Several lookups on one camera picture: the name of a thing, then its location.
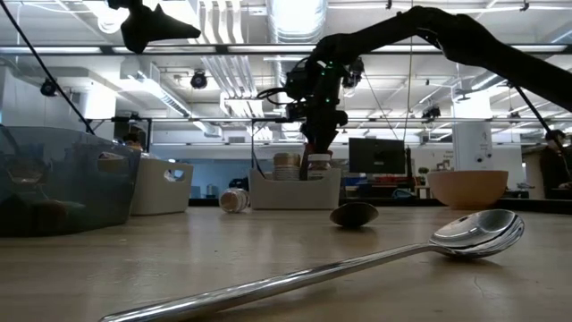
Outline glass jar white lid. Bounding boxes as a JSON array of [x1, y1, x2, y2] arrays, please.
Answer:
[[307, 153, 333, 182]]

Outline white plastic bin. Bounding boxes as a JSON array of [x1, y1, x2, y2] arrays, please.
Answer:
[[248, 167, 342, 211]]

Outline black monitor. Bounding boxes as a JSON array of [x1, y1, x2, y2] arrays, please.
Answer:
[[348, 137, 407, 175]]

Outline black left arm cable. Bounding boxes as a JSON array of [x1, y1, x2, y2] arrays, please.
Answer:
[[0, 0, 97, 136]]

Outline person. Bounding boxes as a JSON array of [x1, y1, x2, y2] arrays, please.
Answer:
[[122, 131, 145, 153], [538, 128, 572, 201]]

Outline translucent grey plastic bin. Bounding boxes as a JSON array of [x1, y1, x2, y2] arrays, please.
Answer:
[[130, 157, 195, 217]]

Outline dark cluttered desk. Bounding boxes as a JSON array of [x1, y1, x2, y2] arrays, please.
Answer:
[[347, 174, 429, 208]]

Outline silver spoon orange handle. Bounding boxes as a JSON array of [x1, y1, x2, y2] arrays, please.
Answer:
[[329, 201, 380, 230]]

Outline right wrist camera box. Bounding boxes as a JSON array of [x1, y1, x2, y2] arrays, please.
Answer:
[[283, 66, 316, 103]]

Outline black right arm base cable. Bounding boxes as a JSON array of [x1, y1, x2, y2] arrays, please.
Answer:
[[509, 81, 556, 136]]

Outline black aluminium table frame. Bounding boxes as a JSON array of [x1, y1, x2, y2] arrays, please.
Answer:
[[0, 43, 572, 56]]

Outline dark brown tray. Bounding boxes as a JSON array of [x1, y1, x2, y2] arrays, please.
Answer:
[[0, 125, 143, 239]]

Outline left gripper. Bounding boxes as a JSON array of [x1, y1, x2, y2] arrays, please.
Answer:
[[106, 0, 201, 55]]

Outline small tan cup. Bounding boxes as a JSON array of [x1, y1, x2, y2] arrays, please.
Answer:
[[273, 152, 302, 182]]

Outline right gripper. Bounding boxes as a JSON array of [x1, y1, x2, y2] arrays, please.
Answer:
[[288, 62, 349, 156]]

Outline white column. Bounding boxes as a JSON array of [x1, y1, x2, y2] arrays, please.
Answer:
[[451, 121, 495, 172]]

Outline all-metal silver spoon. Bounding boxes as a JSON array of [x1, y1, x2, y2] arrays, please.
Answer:
[[97, 208, 526, 322]]

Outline small glass jar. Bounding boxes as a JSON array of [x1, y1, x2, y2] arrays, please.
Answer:
[[218, 187, 252, 215]]

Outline peach bowl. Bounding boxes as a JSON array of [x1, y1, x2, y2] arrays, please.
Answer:
[[426, 169, 509, 211]]

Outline thin hanging cable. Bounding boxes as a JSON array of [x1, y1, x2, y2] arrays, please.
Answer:
[[403, 26, 415, 143]]

